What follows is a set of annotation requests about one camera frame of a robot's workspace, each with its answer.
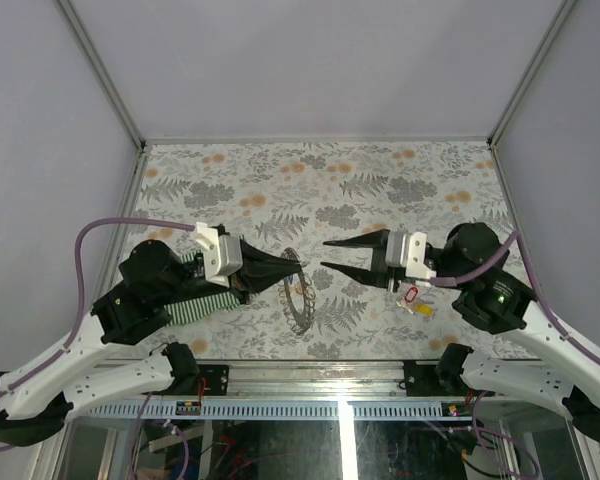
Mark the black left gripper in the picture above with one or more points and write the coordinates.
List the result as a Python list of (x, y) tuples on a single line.
[(262, 271)]

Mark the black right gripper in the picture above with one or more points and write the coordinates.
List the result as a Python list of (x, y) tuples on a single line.
[(380, 274)]

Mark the metal ring disc with keyrings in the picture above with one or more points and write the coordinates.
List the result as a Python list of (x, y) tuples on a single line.
[(298, 304)]

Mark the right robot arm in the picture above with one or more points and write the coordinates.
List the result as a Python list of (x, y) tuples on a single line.
[(493, 301)]

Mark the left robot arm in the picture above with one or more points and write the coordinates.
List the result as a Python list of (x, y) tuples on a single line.
[(60, 384)]

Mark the red key tag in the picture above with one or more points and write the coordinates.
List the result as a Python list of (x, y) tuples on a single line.
[(411, 295)]

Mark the yellow key tag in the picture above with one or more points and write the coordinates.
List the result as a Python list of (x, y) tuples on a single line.
[(424, 309)]

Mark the floral table mat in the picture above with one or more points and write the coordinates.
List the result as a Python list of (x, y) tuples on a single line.
[(299, 195)]

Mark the green striped cloth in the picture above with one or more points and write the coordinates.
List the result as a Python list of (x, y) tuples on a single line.
[(205, 305)]

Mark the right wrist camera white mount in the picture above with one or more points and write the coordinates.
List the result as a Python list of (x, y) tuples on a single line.
[(408, 251)]

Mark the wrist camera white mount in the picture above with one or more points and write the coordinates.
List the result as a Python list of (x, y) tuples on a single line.
[(408, 251), (221, 252)]

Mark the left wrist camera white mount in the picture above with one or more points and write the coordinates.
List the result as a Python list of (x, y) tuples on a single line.
[(221, 252)]

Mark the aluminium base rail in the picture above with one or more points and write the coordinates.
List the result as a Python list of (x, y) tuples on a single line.
[(303, 390)]

